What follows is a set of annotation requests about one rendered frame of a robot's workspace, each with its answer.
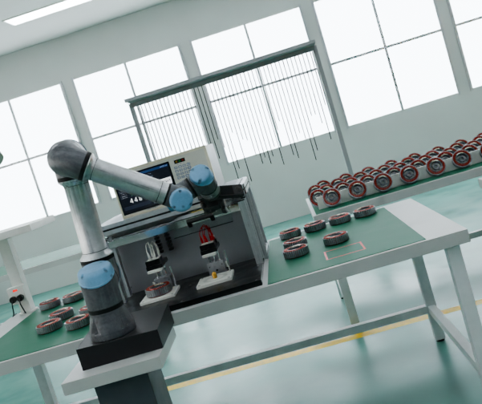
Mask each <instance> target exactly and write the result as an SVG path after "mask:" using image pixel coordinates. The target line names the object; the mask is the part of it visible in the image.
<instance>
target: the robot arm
mask: <svg viewBox="0 0 482 404"><path fill-rule="evenodd" d="M47 163H48V165H49V167H50V169H51V170H52V171H53V172H54V173H55V176H56V179H57V182H58V184H60V185H61V186H63V187H64V190H65V193H66V196H67V201H68V204H69V208H70V210H71V215H72V219H73V221H74V225H75V230H76V232H77V236H78V238H79V243H80V247H81V249H82V253H83V255H82V257H81V259H80V264H81V266H82V268H81V269H80V270H79V271H78V274H77V277H78V282H79V285H80V288H81V290H82V293H83V298H84V300H85V303H86V306H87V310H88V313H89V316H90V337H91V341H93V342H104V341H110V340H113V339H116V338H118V337H122V336H123V335H125V334H127V333H130V332H131V331H132V330H133V329H134V328H135V327H136V323H135V320H134V318H133V316H132V315H131V314H130V313H129V311H128V310H127V308H126V307H125V305H124V302H123V298H122V296H121V293H120V290H119V285H118V284H119V279H120V269H119V266H118V264H117V263H116V261H115V256H114V253H113V251H112V250H110V249H109V248H108V247H107V244H106V241H105V237H104V234H103V230H102V226H101V223H100V220H99V215H98V212H97V209H96V206H95V201H94V197H93V195H92V191H91V186H90V183H89V180H90V181H93V182H96V183H98V184H102V185H105V186H108V187H110V188H114V189H117V190H120V191H122V192H126V193H129V194H132V195H134V196H138V197H141V198H144V199H146V200H150V201H152V202H155V203H158V204H162V205H164V206H167V207H168V209H169V211H171V212H174V211H177V212H185V211H187V210H189V209H190V208H191V206H192V202H193V199H194V198H196V197H197V198H198V200H199V201H200V202H201V203H200V206H201V205H202V206H201V207H202V208H203V210H204V212H205V214H206V215H208V214H210V213H213V215H218V214H222V213H224V214H226V213H228V211H229V210H228V207H227V204H226V202H225V199H230V198H240V197H243V195H244V191H243V188H242V186H241V184H233V185H221V186H219V184H218V183H217V181H216V179H215V177H214V174H213V172H212V171H211V170H210V169H209V167H207V166H206V165H203V164H198V165H196V166H194V167H193V168H192V170H191V171H190V173H189V176H188V177H186V178H185V179H184V180H182V181H181V182H179V183H178V184H176V185H175V184H170V183H168V182H165V181H163V180H158V179H156V178H153V177H151V176H147V175H145V174H142V173H139V172H135V171H133V170H130V169H128V168H124V167H121V166H119V165H116V164H112V163H110V162H107V161H105V160H101V159H98V158H95V156H94V154H93V153H91V152H89V151H87V150H86V148H85V147H84V146H83V145H82V144H81V143H80V142H78V141H76V140H73V139H65V140H62V141H59V142H57V143H54V144H53V145H52V146H51V148H50V149H49V151H48V153H47Z"/></svg>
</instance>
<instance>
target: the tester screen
mask: <svg viewBox="0 0 482 404"><path fill-rule="evenodd" d="M140 173H142V174H145V175H147V176H151V177H153V178H156V179H158V180H161V179H163V178H166V177H169V176H171V173H170V171H169V168H168V164H164V165H161V166H159V167H155V168H151V169H148V170H145V171H142V172H140ZM171 178H172V176H171ZM117 191H118V193H119V197H120V200H121V204H122V206H123V209H124V208H126V207H129V206H132V205H134V204H139V203H142V202H145V201H148V200H146V199H144V198H143V200H142V201H140V202H136V203H134V204H130V202H129V199H131V198H133V197H136V196H134V195H132V194H129V193H126V192H122V191H120V190H117ZM151 202H152V201H151ZM155 204H157V203H155ZM155 204H154V202H152V203H151V204H147V205H144V206H142V207H138V208H134V209H131V210H128V211H125V209H124V213H129V212H133V211H136V210H139V209H142V208H146V207H149V206H152V205H155Z"/></svg>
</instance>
